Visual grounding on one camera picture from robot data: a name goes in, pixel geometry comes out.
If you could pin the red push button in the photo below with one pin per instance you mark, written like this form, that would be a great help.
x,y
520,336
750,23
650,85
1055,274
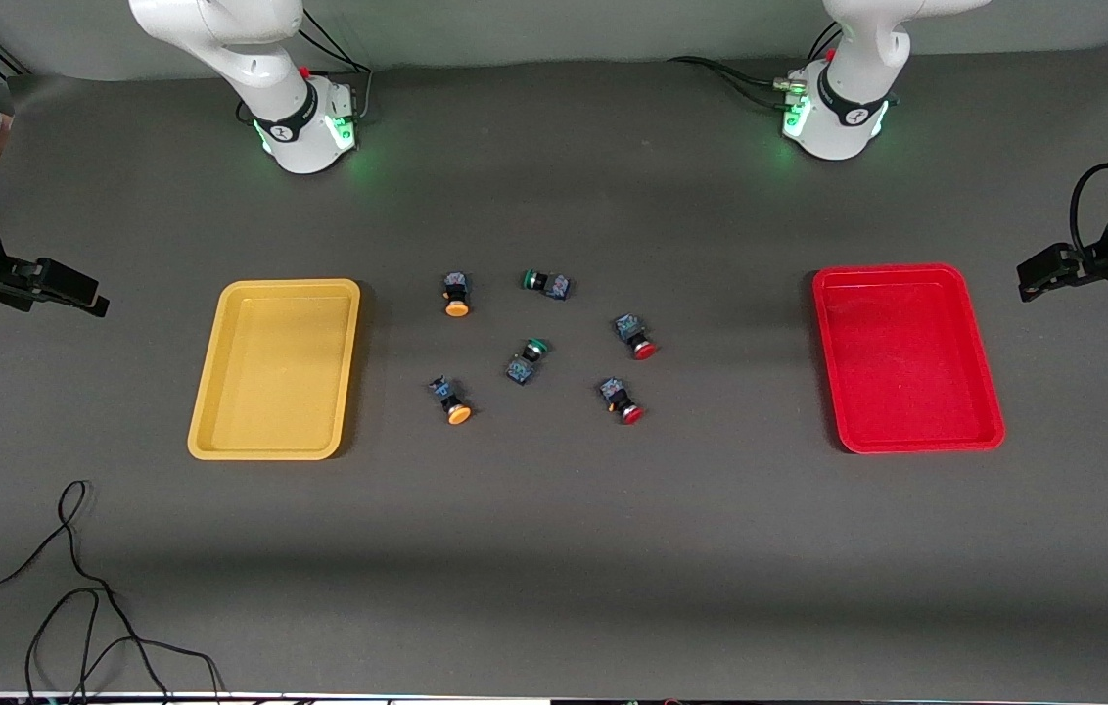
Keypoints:
x,y
644,349
632,413

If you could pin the red plastic tray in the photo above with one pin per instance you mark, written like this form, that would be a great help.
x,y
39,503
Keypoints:
x,y
906,362

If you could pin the yellow plastic tray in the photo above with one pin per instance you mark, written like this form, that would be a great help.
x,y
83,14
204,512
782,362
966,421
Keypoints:
x,y
275,372

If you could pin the yellow push button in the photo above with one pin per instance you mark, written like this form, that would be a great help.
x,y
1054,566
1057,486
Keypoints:
x,y
459,414
457,306

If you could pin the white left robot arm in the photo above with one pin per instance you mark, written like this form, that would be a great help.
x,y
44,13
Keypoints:
x,y
857,39

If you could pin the green push button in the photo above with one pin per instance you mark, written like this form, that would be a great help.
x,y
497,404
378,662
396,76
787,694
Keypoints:
x,y
520,370
554,286

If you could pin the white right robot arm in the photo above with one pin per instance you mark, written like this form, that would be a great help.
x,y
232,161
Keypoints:
x,y
251,39

